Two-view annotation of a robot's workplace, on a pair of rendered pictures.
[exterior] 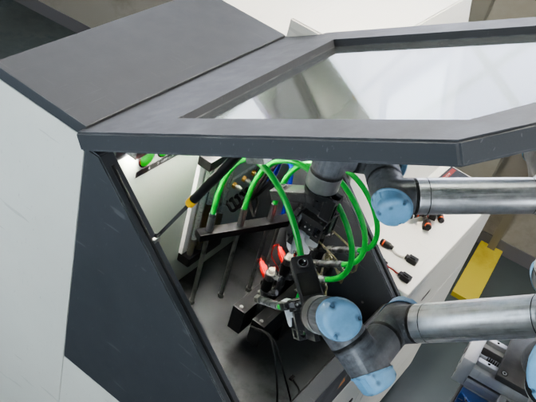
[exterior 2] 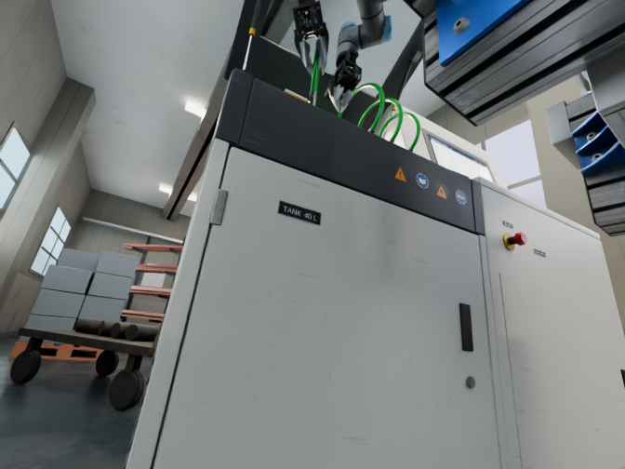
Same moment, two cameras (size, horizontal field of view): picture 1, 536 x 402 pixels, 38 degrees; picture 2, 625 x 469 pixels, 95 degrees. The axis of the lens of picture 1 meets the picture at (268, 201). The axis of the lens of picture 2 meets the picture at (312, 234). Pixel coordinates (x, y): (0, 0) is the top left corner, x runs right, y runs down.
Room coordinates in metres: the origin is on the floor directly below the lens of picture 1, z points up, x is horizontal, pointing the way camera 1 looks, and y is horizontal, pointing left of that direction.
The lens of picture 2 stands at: (0.79, -0.53, 0.49)
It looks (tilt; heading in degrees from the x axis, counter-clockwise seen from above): 20 degrees up; 39
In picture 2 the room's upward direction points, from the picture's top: 6 degrees clockwise
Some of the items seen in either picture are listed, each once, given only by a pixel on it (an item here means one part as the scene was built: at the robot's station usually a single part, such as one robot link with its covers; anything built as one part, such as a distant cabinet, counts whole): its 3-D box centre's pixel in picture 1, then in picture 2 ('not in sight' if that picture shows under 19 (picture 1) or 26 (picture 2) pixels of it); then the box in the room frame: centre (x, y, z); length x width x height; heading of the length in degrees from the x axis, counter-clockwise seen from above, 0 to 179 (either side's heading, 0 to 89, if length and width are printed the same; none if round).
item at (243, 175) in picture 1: (254, 151); not in sight; (1.75, 0.07, 1.20); 0.13 x 0.03 x 0.31; 154
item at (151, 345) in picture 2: not in sight; (137, 315); (1.76, 1.88, 0.50); 1.32 x 0.74 x 1.01; 107
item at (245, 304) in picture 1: (280, 302); not in sight; (1.52, -0.11, 0.91); 0.34 x 0.10 x 0.15; 154
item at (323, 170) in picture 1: (335, 151); (349, 41); (1.39, -0.11, 1.51); 0.09 x 0.08 x 0.11; 104
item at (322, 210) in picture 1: (317, 209); (346, 73); (1.39, -0.11, 1.35); 0.09 x 0.08 x 0.12; 64
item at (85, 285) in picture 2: not in sight; (86, 302); (2.00, 4.03, 0.60); 1.20 x 0.80 x 1.19; 72
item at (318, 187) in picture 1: (324, 179); (347, 57); (1.40, -0.10, 1.43); 0.08 x 0.08 x 0.05
